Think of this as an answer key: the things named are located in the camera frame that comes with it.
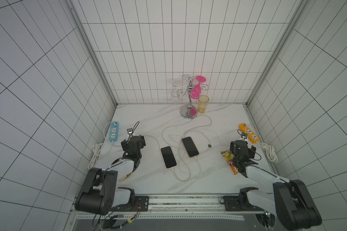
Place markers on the blue power strip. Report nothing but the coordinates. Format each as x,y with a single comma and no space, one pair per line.
113,131

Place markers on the yellow drinking glass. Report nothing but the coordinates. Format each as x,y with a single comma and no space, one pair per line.
203,101

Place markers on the silver glass holder stand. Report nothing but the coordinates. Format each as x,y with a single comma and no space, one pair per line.
189,111

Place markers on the phone pink case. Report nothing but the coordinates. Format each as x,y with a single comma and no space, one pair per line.
168,157
190,147

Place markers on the metal base rail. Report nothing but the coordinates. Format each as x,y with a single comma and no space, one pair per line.
171,206

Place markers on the colourful candy bag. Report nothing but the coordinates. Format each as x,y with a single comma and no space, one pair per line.
228,156

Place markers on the clear wine glass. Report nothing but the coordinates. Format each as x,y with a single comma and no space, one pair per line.
176,91

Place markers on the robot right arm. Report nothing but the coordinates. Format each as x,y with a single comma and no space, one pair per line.
289,200

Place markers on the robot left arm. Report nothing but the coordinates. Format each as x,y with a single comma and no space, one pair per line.
100,193

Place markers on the orange power strip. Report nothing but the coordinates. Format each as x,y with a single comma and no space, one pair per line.
252,137

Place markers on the pink wine glass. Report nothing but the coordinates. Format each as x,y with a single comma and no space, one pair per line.
195,93

